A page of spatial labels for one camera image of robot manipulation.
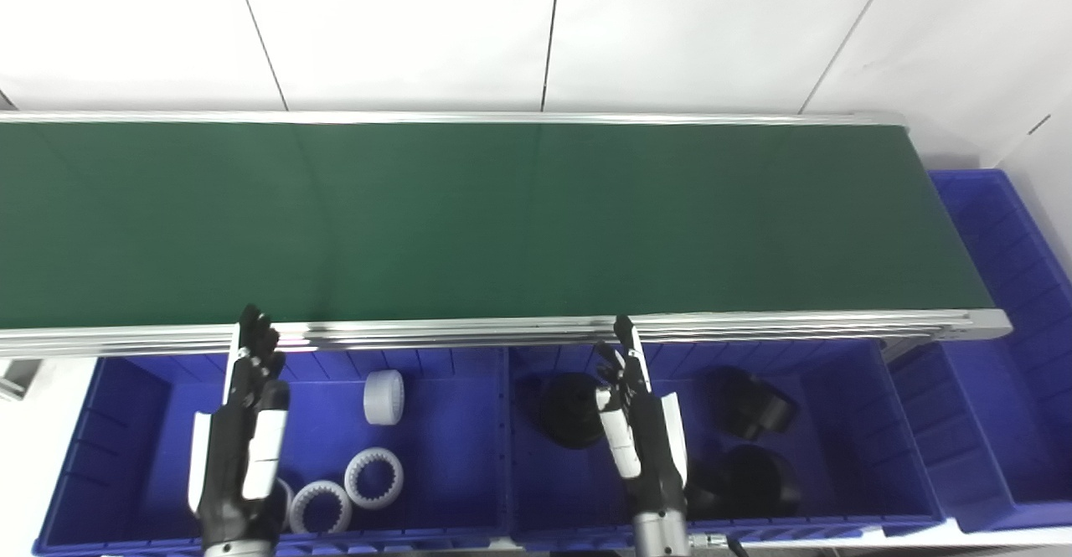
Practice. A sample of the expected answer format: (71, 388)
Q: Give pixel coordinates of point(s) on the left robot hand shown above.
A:
(234, 465)

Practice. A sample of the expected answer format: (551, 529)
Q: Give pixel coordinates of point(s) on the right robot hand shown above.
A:
(653, 456)

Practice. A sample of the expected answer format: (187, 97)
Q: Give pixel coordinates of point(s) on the black round flanged part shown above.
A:
(565, 410)
(754, 406)
(754, 482)

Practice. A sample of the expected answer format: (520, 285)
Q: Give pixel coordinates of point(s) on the blue bin with black parts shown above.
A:
(553, 482)

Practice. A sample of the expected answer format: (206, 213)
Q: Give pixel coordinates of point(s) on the white plastic cylinder part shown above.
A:
(383, 398)

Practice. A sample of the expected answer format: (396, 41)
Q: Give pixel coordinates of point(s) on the blue bin with white parts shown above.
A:
(444, 465)

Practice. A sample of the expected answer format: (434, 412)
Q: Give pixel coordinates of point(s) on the grey aluminium conveyor leg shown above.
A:
(17, 377)

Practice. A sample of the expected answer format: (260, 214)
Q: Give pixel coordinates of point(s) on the green conveyor belt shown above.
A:
(502, 222)

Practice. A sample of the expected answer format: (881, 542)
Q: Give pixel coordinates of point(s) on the empty blue plastic bin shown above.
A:
(1005, 423)

